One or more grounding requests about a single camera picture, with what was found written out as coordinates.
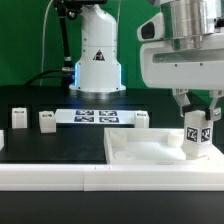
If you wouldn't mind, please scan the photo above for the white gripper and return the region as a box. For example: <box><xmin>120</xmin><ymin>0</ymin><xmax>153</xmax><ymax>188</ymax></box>
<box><xmin>140</xmin><ymin>40</ymin><xmax>224</xmax><ymax>121</ymax></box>

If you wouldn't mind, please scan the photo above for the white square table top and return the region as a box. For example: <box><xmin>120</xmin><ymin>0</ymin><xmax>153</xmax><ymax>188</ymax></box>
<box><xmin>104</xmin><ymin>128</ymin><xmax>224</xmax><ymax>165</ymax></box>

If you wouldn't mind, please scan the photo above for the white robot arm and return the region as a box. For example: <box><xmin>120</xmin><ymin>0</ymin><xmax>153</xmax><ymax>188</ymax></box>
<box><xmin>72</xmin><ymin>0</ymin><xmax>224</xmax><ymax>121</ymax></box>

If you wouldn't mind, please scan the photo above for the white L-shaped obstacle fence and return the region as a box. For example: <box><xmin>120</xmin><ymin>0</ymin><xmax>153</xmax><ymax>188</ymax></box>
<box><xmin>0</xmin><ymin>164</ymin><xmax>224</xmax><ymax>192</ymax></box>

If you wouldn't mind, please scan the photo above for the white block at left edge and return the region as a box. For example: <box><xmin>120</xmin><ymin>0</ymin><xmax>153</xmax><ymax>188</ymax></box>
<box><xmin>0</xmin><ymin>130</ymin><xmax>4</xmax><ymax>151</ymax></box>

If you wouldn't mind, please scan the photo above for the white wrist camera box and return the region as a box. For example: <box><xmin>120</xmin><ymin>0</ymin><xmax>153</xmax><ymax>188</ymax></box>
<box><xmin>137</xmin><ymin>12</ymin><xmax>173</xmax><ymax>42</ymax></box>

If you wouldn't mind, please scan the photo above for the black cable bundle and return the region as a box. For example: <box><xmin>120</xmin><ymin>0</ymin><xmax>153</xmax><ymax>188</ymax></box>
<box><xmin>23</xmin><ymin>68</ymin><xmax>75</xmax><ymax>87</ymax></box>

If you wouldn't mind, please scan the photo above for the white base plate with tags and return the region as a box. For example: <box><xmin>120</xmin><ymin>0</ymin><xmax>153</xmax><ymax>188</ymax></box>
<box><xmin>55</xmin><ymin>109</ymin><xmax>135</xmax><ymax>124</ymax></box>

